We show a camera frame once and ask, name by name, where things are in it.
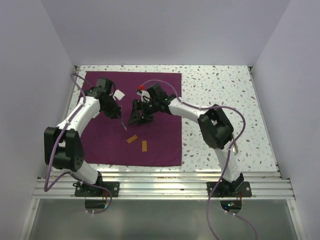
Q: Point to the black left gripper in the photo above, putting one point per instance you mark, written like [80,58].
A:
[115,112]

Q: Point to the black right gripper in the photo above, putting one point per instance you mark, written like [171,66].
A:
[136,116]

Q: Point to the white gauze pad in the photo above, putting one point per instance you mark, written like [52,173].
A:
[118,95]

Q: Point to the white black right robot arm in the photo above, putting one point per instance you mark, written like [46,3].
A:
[215,127]

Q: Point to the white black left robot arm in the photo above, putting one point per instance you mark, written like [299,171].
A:
[63,149]

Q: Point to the tan adhesive bandage strip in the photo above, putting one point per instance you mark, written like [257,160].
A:
[132,138]
[144,146]

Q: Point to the purple cloth mat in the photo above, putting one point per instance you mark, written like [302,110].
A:
[104,140]

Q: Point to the steel instrument tray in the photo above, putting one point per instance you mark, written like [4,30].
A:
[235,145]

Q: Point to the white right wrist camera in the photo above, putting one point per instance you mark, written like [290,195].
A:
[144,94]

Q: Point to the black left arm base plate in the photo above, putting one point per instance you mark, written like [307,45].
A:
[109,188]

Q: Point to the aluminium frame rail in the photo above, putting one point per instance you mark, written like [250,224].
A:
[166,185]

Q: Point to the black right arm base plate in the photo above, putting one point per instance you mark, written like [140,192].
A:
[224,191]

